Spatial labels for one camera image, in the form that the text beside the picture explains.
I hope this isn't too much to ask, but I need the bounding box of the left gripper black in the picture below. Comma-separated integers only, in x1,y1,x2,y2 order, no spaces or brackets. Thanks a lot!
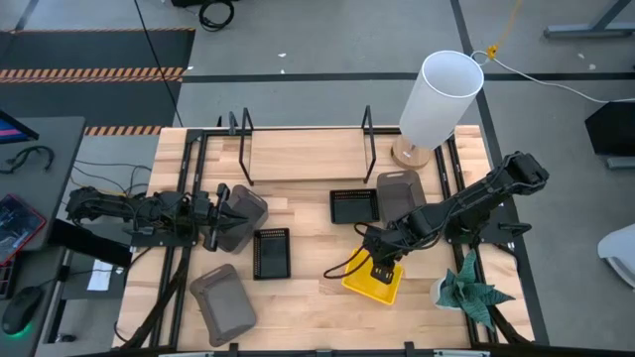
190,182,250,253

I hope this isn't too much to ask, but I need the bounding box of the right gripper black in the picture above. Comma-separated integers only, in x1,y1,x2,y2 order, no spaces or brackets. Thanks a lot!
363,222,414,286

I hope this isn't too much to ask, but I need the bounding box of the yellow plastic basket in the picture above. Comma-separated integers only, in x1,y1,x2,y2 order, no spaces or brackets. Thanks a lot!
340,246,405,306

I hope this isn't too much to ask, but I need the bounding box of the translucent gray plastic bin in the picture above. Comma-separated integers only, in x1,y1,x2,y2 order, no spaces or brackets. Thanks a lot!
375,170,428,225
216,183,270,255
189,263,258,348

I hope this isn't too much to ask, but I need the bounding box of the black slotted plastic basket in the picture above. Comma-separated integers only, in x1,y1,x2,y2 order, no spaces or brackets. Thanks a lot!
328,187,381,225
252,227,292,282

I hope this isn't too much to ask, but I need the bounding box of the green plant in white pot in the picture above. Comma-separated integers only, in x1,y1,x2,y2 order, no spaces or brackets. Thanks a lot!
429,248,517,332

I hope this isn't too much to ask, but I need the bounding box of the white paper sheet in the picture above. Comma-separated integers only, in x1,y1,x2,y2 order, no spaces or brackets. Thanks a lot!
85,259,115,293

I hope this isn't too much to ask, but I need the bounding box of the black box beside desk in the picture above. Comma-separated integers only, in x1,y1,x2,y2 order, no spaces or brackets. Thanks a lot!
48,217,134,269

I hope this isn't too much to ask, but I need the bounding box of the white shade lamp wooden base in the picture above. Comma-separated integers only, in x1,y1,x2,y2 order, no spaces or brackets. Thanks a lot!
390,50,485,172

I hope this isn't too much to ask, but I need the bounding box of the gray desk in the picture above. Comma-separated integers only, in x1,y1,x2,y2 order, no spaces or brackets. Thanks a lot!
0,116,86,357

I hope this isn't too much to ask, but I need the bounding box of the tablet with red case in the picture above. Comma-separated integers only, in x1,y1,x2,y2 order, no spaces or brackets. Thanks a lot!
0,193,49,267

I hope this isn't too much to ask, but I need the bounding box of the black hazard-striped floor mat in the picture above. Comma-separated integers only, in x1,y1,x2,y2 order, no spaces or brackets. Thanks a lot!
0,27,197,137

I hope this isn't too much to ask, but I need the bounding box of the black computer mouse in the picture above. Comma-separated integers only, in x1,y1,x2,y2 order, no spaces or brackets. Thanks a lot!
0,285,45,336

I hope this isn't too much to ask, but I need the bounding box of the black computer monitor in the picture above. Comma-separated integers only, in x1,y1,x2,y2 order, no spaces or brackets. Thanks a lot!
0,109,41,146

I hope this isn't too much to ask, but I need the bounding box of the white chair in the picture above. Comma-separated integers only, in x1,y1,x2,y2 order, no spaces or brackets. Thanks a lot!
596,222,635,290

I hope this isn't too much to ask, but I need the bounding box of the black floor box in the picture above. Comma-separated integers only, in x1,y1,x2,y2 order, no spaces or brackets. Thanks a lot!
583,100,635,158

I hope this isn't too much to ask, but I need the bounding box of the gray metal table foot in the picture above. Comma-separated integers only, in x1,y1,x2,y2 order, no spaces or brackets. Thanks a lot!
543,0,635,41

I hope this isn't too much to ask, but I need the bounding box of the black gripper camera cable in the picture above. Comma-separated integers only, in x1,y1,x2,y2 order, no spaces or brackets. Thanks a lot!
322,222,374,281

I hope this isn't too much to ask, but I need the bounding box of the black aluminium table frame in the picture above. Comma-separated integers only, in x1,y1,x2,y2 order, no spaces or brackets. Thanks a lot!
112,126,552,357

